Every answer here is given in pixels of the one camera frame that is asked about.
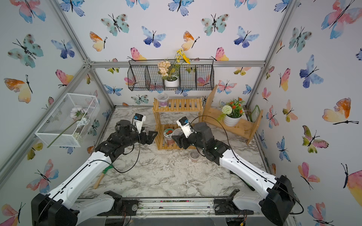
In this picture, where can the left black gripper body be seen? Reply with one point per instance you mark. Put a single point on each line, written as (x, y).
(134, 137)

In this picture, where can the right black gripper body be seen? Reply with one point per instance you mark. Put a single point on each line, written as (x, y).
(193, 141)

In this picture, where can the red seed jar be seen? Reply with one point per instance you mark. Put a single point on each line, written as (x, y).
(194, 156)

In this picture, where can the purple seed jar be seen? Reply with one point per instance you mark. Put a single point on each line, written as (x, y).
(163, 99)

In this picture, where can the strawberry lid jar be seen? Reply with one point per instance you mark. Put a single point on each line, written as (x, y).
(168, 140)
(177, 133)

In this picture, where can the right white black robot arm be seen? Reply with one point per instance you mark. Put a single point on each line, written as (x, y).
(277, 198)

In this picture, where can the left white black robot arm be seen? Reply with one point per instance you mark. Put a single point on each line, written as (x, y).
(58, 207)

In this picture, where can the white pot orange flowers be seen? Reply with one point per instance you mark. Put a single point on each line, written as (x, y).
(232, 112)

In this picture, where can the tilted wooden stand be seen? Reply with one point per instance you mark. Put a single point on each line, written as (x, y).
(238, 126)

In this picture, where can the pink white artificial flower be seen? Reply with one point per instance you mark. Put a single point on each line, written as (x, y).
(70, 133)

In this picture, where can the green garden rake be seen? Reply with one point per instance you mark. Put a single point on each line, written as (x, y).
(96, 185)

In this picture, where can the green garden shovel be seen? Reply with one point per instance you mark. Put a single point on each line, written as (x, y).
(247, 184)

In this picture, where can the white pot beige yellow flowers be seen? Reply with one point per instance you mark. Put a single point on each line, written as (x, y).
(170, 70)

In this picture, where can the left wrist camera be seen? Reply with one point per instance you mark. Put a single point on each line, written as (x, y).
(139, 120)

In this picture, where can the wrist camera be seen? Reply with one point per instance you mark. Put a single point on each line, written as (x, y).
(185, 125)
(139, 120)

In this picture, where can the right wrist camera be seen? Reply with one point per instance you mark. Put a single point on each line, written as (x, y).
(185, 125)

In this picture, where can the white mesh wall basket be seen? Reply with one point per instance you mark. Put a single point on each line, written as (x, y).
(57, 118)

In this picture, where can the black wire wall basket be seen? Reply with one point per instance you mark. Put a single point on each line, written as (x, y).
(143, 75)

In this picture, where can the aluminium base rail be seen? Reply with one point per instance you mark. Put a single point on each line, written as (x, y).
(175, 207)

